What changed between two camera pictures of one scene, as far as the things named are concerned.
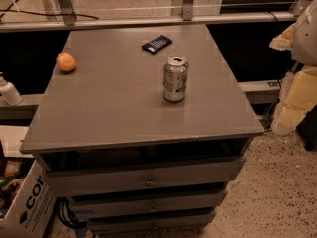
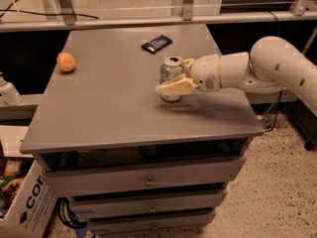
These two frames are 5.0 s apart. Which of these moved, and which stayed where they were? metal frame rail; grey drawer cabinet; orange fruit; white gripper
Moved: white gripper
Stayed: grey drawer cabinet; metal frame rail; orange fruit
